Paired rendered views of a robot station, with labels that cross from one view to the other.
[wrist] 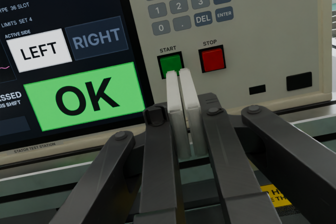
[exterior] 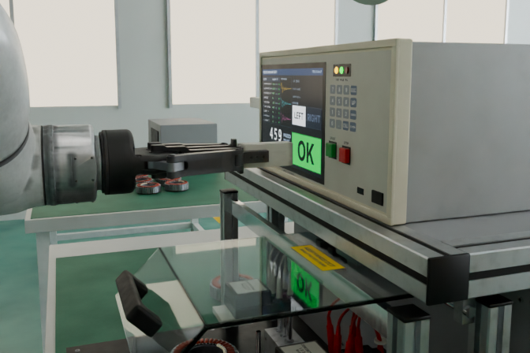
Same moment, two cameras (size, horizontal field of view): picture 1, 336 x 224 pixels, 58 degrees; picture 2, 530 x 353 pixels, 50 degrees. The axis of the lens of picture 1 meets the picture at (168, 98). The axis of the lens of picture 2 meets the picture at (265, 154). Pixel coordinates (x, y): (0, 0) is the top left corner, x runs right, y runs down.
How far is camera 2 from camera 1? 0.67 m
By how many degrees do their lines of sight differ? 66
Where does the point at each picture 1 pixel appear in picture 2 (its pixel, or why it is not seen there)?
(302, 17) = (382, 146)
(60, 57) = (303, 123)
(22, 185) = (269, 186)
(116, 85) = (314, 150)
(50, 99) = (296, 146)
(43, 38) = (300, 109)
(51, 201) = (274, 203)
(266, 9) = (367, 132)
